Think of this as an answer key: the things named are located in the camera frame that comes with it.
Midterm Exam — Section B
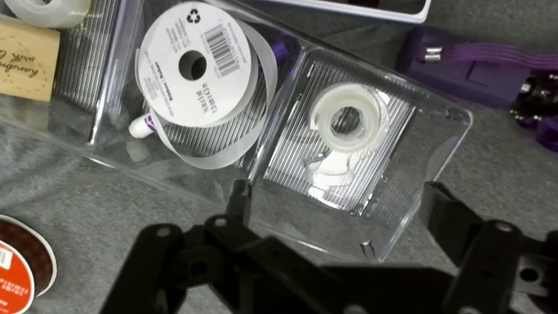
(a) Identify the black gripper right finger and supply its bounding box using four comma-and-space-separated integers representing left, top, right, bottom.
420, 182, 558, 314

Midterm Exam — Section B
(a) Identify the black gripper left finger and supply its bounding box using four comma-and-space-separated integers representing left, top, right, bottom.
101, 180, 276, 314

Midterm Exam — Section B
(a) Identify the small clear tape roll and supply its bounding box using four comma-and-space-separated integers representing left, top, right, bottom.
307, 83, 389, 156

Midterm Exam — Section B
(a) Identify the clear three-segment plastic case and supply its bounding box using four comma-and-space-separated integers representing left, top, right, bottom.
0, 0, 476, 264

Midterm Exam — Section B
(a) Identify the gray table cloth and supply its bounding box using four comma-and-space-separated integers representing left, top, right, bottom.
0, 0, 558, 314

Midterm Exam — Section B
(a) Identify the white capped purple pen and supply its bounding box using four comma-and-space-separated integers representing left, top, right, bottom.
128, 112, 157, 142

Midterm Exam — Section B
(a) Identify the white ribbon spool with barcode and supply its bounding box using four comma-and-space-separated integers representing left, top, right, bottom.
135, 0, 279, 172

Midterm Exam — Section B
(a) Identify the purple ribbon bundle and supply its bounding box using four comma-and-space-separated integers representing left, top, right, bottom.
398, 25, 558, 154

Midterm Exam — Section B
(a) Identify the wooden stamp block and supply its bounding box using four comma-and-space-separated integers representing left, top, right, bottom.
0, 20, 61, 104

